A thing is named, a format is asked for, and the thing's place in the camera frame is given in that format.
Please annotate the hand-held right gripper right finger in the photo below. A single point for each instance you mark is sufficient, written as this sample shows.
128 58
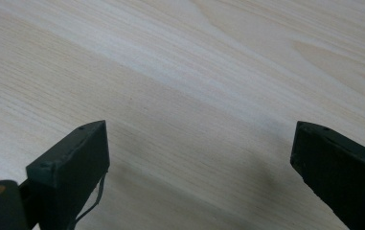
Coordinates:
339 166

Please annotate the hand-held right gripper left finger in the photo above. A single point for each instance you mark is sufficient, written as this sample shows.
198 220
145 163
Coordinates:
71 169

